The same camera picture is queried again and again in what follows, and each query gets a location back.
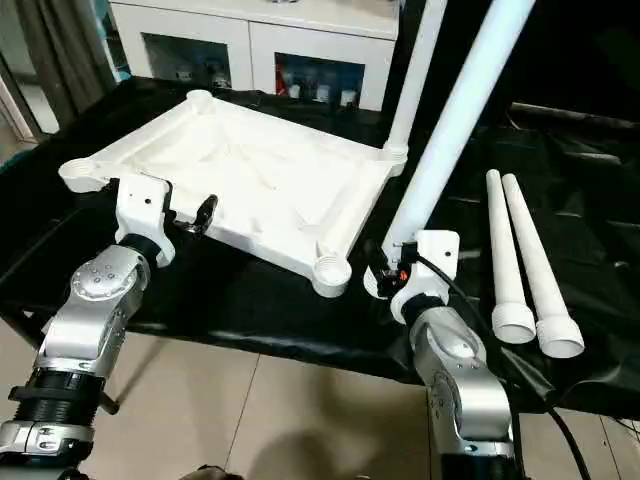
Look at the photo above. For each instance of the black mat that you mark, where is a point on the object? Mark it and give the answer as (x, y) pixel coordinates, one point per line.
(250, 320)

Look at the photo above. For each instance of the teal plastic container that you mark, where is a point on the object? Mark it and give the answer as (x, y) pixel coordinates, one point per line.
(12, 161)

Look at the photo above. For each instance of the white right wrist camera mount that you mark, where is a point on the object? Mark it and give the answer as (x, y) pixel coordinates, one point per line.
(435, 250)

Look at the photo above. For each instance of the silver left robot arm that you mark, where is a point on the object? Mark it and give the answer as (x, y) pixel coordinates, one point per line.
(95, 300)

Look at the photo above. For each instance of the white cabinet with glass doors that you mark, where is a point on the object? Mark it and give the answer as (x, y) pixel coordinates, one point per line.
(250, 35)

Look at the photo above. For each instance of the black backdrop cloth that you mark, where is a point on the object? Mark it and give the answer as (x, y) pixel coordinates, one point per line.
(575, 50)

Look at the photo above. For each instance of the grey curtain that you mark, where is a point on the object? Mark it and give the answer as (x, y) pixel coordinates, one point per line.
(65, 60)

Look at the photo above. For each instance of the white plastic table leg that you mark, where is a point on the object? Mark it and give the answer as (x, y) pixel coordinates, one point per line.
(502, 250)
(450, 130)
(415, 85)
(535, 265)

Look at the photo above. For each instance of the white plastic table top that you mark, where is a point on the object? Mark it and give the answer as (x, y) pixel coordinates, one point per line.
(260, 170)

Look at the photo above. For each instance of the grey robot torso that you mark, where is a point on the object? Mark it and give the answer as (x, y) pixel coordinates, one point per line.
(210, 472)

